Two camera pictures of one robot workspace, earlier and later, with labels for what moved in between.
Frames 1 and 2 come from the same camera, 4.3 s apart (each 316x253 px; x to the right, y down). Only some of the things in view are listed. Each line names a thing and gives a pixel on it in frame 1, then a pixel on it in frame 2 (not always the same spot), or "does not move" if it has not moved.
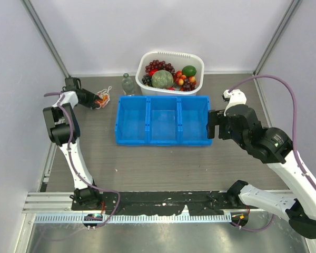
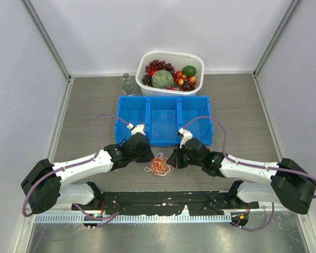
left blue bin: (131, 120) does not move
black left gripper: (92, 97) -> (148, 155)
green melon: (162, 79) does not move
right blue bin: (193, 117) does not move
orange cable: (101, 102) -> (159, 165)
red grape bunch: (160, 65) does not move
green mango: (189, 70) does not move
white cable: (104, 92) -> (161, 166)
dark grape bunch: (147, 80) does not move
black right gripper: (216, 117) -> (175, 159)
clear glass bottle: (127, 85) does not move
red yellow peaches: (180, 78) does not move
